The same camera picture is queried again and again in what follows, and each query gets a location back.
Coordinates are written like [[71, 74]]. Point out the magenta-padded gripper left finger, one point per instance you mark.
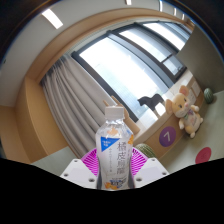
[[78, 171]]

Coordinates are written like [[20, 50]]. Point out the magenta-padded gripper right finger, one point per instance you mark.
[[150, 171]]

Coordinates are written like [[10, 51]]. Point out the clear white-capped drink bottle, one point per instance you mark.
[[114, 146]]

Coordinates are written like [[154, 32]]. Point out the tall green cactus ornament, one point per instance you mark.
[[146, 150]]

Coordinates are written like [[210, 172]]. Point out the grey-green partition panel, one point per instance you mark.
[[56, 158], [203, 56]]

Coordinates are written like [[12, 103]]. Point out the round purple number sign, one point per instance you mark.
[[167, 136]]

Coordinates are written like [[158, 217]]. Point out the wooden hand model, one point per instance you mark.
[[131, 124]]

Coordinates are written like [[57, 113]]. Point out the flat round red coaster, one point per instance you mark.
[[203, 155]]

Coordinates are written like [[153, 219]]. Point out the cream plush mouse toy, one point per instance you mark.
[[185, 111]]

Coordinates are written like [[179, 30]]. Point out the black horse figurine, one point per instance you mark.
[[150, 101]]

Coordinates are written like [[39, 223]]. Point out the grey curtain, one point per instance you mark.
[[73, 100]]

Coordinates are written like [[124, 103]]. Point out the small round green cactus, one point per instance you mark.
[[208, 95]]

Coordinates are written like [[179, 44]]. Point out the dark-framed window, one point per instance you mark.
[[126, 66]]

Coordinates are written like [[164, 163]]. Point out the ceiling lights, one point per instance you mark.
[[51, 18]]

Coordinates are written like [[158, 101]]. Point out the white wall socket plate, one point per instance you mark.
[[195, 90]]

